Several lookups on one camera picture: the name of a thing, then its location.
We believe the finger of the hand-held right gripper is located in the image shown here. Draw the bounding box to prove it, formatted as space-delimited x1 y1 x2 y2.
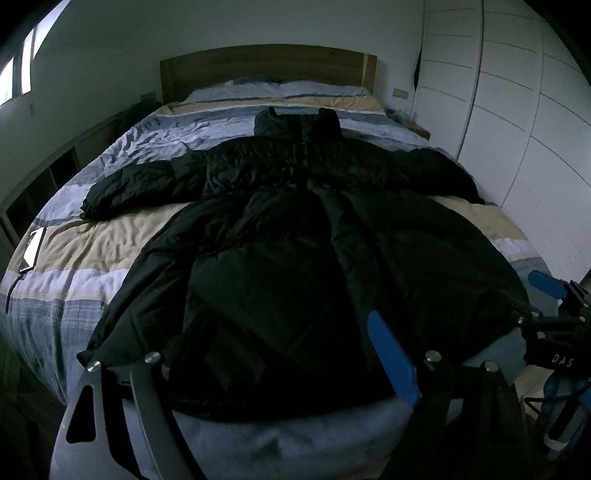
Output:
515 310 561 334
527 270 578 303

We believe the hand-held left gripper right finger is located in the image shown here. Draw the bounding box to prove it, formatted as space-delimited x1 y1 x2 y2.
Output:
367 310 533 480

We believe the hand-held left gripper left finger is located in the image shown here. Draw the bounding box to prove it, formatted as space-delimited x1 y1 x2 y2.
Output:
50 352 195 480

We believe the black puffer jacket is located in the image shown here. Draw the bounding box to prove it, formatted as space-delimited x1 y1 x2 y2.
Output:
76 106 532 422

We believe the white wardrobe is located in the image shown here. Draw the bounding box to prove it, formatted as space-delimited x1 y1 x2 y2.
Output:
413 0 591 283

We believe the striped bed duvet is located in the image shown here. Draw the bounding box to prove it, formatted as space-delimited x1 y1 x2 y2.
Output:
0 79 555 480

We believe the white phone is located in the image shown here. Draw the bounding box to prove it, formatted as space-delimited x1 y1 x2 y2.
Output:
20 226 47 273

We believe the low shelf unit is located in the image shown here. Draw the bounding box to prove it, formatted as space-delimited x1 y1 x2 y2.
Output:
0 108 162 261

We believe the light blue pillow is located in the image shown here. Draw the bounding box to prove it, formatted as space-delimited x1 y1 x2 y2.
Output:
182 74 372 100

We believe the wooden headboard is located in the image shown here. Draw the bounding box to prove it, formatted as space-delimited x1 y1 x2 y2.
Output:
159 44 378 105

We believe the window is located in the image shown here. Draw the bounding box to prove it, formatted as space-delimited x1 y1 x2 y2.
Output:
0 0 71 108

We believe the dark charging cable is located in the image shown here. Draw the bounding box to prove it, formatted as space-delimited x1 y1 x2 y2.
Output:
4 270 25 315

